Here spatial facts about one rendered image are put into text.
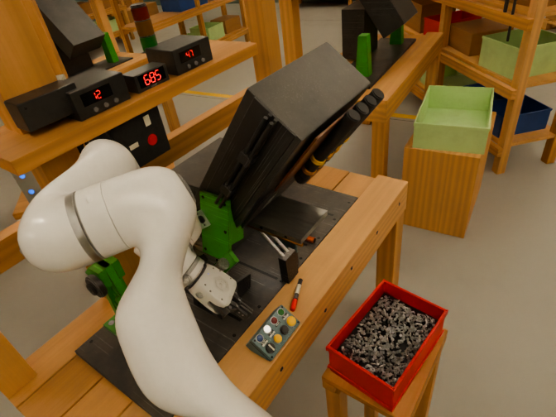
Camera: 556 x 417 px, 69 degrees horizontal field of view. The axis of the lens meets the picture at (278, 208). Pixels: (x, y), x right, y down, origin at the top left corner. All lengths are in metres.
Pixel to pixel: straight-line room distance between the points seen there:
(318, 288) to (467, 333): 1.25
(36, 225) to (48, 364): 0.96
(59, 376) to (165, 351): 0.93
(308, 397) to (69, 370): 1.16
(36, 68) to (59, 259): 0.71
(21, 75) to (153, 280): 0.77
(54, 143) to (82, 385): 0.70
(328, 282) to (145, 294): 0.91
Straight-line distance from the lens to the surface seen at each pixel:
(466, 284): 2.68
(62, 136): 1.11
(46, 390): 1.45
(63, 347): 1.52
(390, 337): 1.27
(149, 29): 1.40
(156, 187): 0.55
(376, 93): 1.14
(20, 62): 1.18
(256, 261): 1.47
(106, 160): 0.67
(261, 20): 1.78
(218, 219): 1.20
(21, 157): 1.07
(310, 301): 1.32
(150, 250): 0.54
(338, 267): 1.42
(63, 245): 0.57
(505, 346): 2.45
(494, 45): 3.59
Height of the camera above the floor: 1.91
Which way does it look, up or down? 37 degrees down
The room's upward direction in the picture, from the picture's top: 9 degrees counter-clockwise
